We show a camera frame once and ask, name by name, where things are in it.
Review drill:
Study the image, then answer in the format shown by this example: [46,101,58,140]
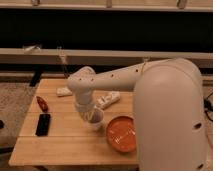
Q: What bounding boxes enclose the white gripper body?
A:
[75,101,96,122]

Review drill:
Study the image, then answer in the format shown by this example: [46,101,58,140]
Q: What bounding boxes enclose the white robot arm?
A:
[67,58,207,171]

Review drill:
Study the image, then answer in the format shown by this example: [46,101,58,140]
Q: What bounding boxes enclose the wooden table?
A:
[9,79,137,166]

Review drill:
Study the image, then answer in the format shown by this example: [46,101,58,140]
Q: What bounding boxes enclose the black rectangular device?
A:
[36,114,51,136]

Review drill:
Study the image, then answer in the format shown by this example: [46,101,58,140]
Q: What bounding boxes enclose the orange plate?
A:
[106,116,136,153]

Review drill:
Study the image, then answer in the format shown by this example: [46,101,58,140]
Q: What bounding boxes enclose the long wooden shelf rail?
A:
[0,48,213,68]

